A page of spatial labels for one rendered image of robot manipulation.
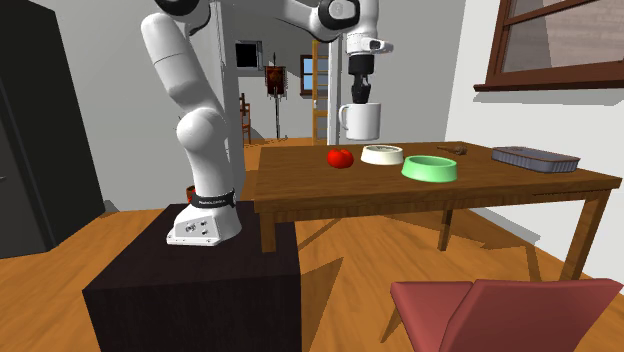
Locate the red tomato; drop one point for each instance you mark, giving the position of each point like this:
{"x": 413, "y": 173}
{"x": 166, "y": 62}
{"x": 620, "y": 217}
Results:
{"x": 340, "y": 158}

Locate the brown wooden table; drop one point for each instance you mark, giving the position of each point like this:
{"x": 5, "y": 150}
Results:
{"x": 302, "y": 183}

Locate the brown wooden honey dipper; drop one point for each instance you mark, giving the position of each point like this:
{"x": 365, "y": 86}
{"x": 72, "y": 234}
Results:
{"x": 453, "y": 149}

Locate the black cabinet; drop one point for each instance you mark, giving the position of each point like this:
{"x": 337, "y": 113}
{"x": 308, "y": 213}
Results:
{"x": 34, "y": 126}

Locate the brown framed window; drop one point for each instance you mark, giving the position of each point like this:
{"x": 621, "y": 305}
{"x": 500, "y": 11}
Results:
{"x": 556, "y": 44}

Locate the black wall picture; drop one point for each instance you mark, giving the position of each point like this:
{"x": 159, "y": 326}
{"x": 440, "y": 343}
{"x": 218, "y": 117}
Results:
{"x": 247, "y": 54}

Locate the small blue window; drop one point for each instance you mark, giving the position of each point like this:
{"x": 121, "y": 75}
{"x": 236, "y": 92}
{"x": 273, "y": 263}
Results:
{"x": 307, "y": 74}

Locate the red chair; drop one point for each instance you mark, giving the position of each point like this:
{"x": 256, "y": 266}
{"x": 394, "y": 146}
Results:
{"x": 497, "y": 317}

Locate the dark robot stand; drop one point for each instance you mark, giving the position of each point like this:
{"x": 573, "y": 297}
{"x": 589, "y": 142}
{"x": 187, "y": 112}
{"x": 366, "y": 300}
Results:
{"x": 204, "y": 287}

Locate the green bowl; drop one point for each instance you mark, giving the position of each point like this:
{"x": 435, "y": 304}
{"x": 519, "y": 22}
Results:
{"x": 429, "y": 168}

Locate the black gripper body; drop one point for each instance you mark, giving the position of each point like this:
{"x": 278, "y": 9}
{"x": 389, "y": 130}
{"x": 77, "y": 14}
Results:
{"x": 361, "y": 66}

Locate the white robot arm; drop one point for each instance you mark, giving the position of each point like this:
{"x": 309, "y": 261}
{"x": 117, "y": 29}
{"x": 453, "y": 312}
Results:
{"x": 195, "y": 122}

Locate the white mug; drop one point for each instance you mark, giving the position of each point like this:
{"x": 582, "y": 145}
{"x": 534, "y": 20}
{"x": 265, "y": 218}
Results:
{"x": 363, "y": 121}

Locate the brown wooden chair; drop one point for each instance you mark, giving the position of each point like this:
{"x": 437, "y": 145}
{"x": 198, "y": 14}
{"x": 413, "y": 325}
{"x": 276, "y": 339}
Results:
{"x": 245, "y": 119}

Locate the white shallow bowl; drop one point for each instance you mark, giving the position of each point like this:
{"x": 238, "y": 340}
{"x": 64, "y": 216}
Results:
{"x": 382, "y": 155}

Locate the brown floor lamp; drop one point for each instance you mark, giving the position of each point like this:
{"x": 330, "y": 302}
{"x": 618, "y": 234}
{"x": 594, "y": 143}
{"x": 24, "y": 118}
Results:
{"x": 276, "y": 80}

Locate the grey rectangular baking tray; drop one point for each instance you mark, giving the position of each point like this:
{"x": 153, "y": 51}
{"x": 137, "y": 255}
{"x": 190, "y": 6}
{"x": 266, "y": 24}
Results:
{"x": 535, "y": 159}

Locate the wooden door with glass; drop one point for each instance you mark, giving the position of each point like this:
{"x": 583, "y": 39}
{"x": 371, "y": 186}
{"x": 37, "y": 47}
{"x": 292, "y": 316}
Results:
{"x": 320, "y": 92}

